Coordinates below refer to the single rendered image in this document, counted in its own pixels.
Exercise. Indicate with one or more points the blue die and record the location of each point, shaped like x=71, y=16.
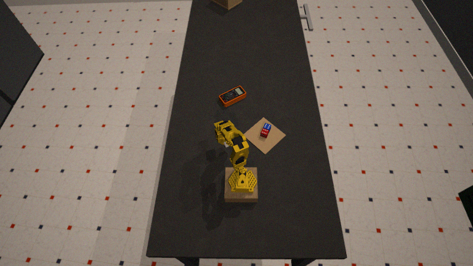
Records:
x=267, y=126

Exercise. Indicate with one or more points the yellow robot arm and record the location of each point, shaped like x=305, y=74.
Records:
x=239, y=178

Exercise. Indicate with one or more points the red die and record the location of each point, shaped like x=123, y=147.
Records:
x=264, y=133

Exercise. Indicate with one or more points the orange digital multimeter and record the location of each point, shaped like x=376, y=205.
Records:
x=232, y=96

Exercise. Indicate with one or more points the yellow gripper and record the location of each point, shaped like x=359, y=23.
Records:
x=221, y=140

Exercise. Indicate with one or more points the peach flat mat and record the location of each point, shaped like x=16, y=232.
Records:
x=264, y=144

